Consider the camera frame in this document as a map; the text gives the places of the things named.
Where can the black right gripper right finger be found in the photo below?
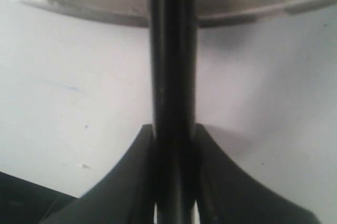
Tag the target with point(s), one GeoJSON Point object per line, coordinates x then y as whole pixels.
{"type": "Point", "coordinates": [227, 194]}

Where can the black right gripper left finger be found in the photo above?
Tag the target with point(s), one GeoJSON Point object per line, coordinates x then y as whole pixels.
{"type": "Point", "coordinates": [122, 196]}

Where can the black handled paring knife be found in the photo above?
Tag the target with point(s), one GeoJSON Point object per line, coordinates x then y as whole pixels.
{"type": "Point", "coordinates": [173, 29]}

